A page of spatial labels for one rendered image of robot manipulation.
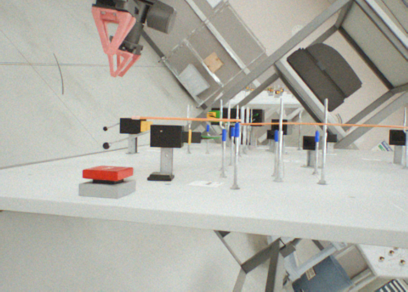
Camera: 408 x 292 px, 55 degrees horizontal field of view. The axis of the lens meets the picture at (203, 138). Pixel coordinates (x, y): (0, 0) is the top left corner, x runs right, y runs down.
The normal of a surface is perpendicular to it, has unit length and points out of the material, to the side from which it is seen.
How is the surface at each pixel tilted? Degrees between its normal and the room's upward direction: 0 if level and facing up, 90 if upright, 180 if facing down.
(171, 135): 83
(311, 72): 90
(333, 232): 90
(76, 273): 0
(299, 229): 90
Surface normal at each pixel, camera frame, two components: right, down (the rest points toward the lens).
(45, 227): 0.76, -0.62
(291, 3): -0.12, 0.18
